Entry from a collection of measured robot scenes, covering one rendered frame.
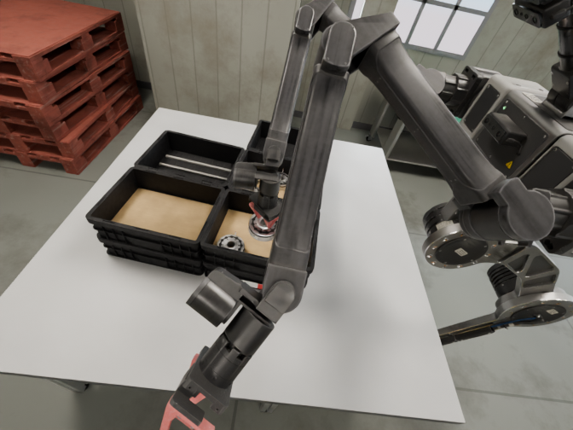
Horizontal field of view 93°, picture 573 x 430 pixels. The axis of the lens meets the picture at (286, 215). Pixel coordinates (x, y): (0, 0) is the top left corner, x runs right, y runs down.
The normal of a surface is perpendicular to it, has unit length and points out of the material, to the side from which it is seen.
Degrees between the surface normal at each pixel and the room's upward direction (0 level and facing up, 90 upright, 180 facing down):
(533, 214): 38
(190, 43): 90
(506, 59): 90
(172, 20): 90
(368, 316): 0
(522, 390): 0
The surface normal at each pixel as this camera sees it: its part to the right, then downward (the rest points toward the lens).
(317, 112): 0.04, -0.07
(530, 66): -0.07, 0.73
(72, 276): 0.16, -0.66
